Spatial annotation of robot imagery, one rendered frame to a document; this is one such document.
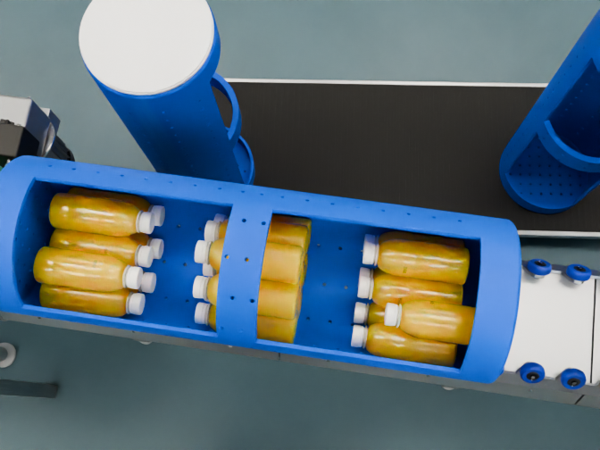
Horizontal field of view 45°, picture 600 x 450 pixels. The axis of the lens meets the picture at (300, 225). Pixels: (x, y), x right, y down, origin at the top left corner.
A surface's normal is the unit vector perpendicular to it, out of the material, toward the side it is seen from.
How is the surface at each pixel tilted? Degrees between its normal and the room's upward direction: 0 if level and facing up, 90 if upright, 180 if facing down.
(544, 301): 0
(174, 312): 42
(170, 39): 0
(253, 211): 27
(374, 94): 0
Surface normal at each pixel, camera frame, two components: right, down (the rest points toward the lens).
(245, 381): -0.04, -0.25
